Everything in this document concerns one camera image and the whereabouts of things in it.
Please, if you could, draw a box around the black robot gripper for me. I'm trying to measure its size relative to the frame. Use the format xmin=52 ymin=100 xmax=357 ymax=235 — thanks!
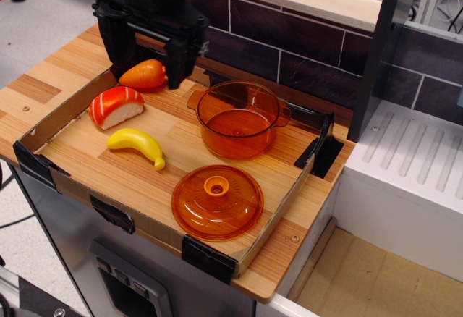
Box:
xmin=98 ymin=0 xmax=209 ymax=90

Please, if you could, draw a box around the salmon sushi toy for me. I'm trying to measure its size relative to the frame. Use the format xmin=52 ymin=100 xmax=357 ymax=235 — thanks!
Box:
xmin=88 ymin=86 xmax=145 ymax=130

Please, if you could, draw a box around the orange transparent pot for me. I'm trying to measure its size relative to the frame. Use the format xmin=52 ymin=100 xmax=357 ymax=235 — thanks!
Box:
xmin=187 ymin=81 xmax=291 ymax=160

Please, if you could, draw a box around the cardboard fence with black tape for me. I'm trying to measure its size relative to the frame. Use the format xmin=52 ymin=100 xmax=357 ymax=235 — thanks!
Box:
xmin=12 ymin=41 xmax=345 ymax=286

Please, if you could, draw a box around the orange transparent pot lid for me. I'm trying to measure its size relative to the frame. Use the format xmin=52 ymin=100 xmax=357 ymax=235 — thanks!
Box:
xmin=171 ymin=165 xmax=264 ymax=241

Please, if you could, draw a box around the orange toy carrot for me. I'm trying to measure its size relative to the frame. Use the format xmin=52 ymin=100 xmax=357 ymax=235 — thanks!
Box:
xmin=119 ymin=59 xmax=166 ymax=89

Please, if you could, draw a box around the yellow toy banana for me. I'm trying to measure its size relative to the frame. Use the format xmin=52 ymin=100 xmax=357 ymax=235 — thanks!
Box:
xmin=106 ymin=128 xmax=166 ymax=171

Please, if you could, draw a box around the grey toy oven front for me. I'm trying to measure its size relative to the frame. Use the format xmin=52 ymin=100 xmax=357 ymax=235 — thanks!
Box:
xmin=88 ymin=239 xmax=173 ymax=317

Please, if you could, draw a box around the white dish drainer sink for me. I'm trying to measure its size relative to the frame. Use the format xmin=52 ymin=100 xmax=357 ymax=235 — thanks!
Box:
xmin=334 ymin=101 xmax=462 ymax=280

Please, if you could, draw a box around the black vertical post left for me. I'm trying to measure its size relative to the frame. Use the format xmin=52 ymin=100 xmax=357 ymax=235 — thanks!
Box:
xmin=92 ymin=0 xmax=125 ymax=54

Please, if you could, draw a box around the black vertical post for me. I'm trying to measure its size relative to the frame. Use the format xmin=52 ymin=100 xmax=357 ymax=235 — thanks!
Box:
xmin=92 ymin=0 xmax=125 ymax=54
xmin=347 ymin=0 xmax=411 ymax=142

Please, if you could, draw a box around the black vertical post right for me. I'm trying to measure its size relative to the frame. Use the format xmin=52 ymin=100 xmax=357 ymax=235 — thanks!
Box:
xmin=347 ymin=0 xmax=411 ymax=142

